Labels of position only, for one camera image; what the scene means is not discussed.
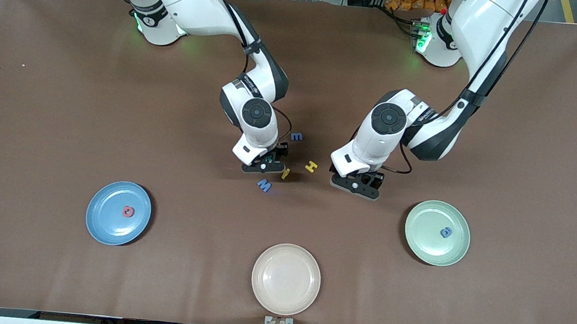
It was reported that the green plate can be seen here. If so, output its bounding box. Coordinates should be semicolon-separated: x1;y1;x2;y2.
401;198;474;269

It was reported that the beige plate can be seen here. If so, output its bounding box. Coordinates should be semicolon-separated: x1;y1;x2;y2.
248;241;324;319

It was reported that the blue plate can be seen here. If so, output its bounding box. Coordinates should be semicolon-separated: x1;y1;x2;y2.
83;178;155;249

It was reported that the table cover cloth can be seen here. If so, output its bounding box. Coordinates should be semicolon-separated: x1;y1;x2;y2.
0;0;577;324

